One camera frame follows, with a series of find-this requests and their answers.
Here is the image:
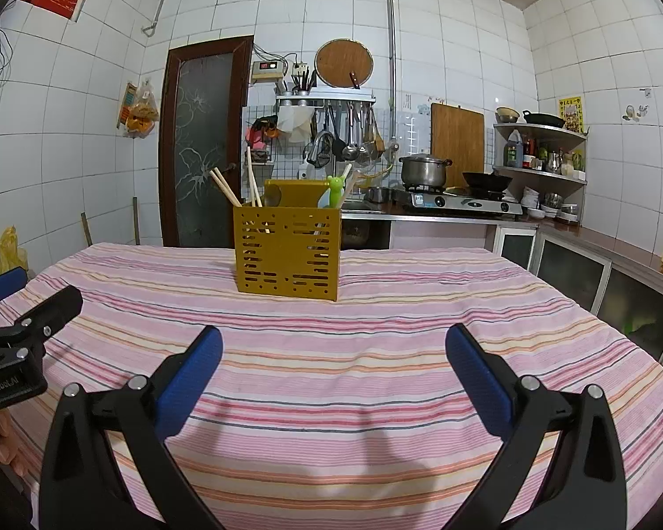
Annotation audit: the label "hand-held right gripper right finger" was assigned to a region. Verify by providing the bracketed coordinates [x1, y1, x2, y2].
[445, 323, 629, 530]

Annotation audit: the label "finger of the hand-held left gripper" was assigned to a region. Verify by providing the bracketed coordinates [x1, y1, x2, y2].
[0, 266, 28, 308]
[10, 286, 84, 358]

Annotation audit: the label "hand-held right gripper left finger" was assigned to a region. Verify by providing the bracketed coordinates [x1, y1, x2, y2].
[38, 325, 225, 530]

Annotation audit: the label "yellow slotted utensil holder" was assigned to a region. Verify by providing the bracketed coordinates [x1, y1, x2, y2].
[233, 178, 343, 303]

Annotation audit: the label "green bear-handle fork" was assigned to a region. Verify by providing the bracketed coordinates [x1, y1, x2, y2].
[317, 175, 348, 211]

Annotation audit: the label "row of hanging kitchen utensils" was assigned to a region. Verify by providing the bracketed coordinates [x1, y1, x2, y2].
[323, 105, 388, 169]

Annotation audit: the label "person's left hand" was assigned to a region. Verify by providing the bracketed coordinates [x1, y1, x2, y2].
[0, 407, 35, 473]

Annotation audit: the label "yellow plastic bag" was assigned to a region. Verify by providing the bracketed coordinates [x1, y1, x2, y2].
[0, 225, 28, 277]

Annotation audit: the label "pink striped table cloth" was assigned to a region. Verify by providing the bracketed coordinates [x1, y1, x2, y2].
[0, 242, 663, 530]

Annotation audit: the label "glass door kitchen cabinet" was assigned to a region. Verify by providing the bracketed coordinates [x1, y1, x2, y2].
[494, 220, 663, 371]

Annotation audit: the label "steel gas stove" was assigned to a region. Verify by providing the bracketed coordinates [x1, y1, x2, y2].
[392, 185, 524, 217]

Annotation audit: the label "black wok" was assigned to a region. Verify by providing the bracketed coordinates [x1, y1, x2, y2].
[462, 171, 514, 191]

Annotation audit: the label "hanging plastic snack bag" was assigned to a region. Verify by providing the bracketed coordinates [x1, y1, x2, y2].
[116, 80, 160, 139]

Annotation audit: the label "steel cooking pot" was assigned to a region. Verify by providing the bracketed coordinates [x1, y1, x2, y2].
[399, 153, 453, 189]

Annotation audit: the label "metal corner shelf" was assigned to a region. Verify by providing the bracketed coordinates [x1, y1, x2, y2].
[493, 123, 589, 186]

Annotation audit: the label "brown frosted glass door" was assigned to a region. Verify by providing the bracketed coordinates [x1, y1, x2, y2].
[159, 36, 255, 248]

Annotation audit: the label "cooking oil bottle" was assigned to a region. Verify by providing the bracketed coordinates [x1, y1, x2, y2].
[505, 129, 525, 169]

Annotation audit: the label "wooden cutting board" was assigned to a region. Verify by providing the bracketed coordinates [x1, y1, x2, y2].
[431, 102, 486, 174]

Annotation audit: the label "red hanging gloves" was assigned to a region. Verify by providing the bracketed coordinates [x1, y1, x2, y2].
[246, 116, 280, 150]

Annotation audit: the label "steel faucet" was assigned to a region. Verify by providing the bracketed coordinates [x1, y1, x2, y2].
[304, 131, 337, 180]

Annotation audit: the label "black pan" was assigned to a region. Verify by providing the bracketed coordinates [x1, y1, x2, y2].
[522, 110, 566, 129]

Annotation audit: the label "white hanging cloth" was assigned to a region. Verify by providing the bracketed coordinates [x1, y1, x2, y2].
[278, 109, 315, 147]

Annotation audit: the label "metal chopstick cup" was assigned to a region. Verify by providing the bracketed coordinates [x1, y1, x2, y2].
[291, 63, 316, 96]

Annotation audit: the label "round bamboo board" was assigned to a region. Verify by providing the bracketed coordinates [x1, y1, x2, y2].
[315, 38, 374, 89]

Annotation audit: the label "wire grid wall panel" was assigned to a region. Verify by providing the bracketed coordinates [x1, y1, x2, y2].
[243, 105, 399, 200]

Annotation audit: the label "yellow wall poster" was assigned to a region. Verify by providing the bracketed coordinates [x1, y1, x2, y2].
[558, 95, 585, 134]

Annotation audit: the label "wall decal stickers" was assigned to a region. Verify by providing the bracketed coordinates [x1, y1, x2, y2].
[621, 88, 652, 122]

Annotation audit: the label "metal wall rack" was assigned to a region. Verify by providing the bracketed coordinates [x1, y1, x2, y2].
[276, 88, 377, 114]

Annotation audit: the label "white wall meter box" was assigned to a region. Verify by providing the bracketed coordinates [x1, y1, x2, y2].
[251, 60, 285, 83]

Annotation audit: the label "grey wall pipe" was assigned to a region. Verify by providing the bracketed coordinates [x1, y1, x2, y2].
[384, 0, 399, 144]

